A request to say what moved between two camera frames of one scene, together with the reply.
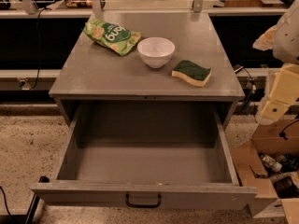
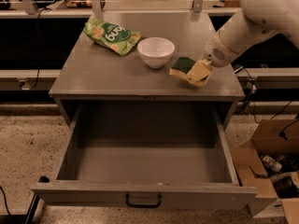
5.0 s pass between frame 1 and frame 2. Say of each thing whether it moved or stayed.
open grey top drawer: stayed
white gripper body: moved
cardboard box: stayed
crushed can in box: stayed
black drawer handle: stayed
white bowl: stayed
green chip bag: stayed
